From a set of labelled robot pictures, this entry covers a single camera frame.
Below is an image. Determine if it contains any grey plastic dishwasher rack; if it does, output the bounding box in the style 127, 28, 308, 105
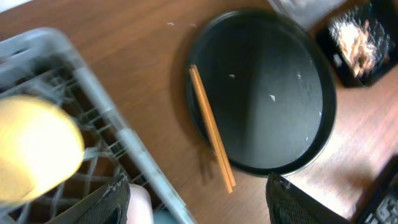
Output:
1, 27, 195, 223

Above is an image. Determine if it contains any clear plastic waste bin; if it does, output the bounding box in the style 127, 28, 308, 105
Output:
267, 0, 346, 29

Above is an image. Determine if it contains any wooden chopstick lower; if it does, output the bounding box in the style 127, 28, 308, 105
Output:
188, 67, 234, 194

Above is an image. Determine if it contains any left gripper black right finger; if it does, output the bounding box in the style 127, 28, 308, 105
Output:
266, 173, 350, 224

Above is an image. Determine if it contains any yellow plastic bowl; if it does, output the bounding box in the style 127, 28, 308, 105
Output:
1, 95, 85, 203

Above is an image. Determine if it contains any round black tray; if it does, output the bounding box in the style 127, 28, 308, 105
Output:
186, 9, 337, 177

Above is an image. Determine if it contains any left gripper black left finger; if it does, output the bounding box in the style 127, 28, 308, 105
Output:
48, 174, 130, 224

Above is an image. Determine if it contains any pink plastic cup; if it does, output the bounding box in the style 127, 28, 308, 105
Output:
126, 184, 154, 224

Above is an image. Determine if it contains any light blue plastic cup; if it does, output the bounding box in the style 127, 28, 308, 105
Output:
153, 210, 178, 224

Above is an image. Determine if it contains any wooden chopstick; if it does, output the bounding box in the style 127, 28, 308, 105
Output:
188, 67, 234, 194
192, 63, 237, 188

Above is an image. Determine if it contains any black rectangular tray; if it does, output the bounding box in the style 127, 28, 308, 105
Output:
317, 0, 397, 87

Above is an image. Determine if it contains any peanut shells and rice waste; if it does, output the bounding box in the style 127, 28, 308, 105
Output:
329, 13, 396, 78

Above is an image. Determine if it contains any wooden chopstick upper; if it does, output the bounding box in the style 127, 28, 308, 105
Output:
192, 63, 237, 188

